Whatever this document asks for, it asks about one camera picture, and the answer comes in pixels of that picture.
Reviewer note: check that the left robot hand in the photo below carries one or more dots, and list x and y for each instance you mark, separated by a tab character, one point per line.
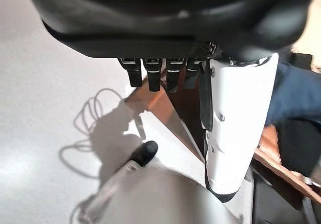
150	20

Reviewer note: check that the blue garment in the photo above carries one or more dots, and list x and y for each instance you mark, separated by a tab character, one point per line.
296	93

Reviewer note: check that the black cloth garment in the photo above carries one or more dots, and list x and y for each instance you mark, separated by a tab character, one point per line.
301	148

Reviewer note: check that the left silver robot leg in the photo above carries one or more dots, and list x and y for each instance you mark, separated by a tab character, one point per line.
155	196

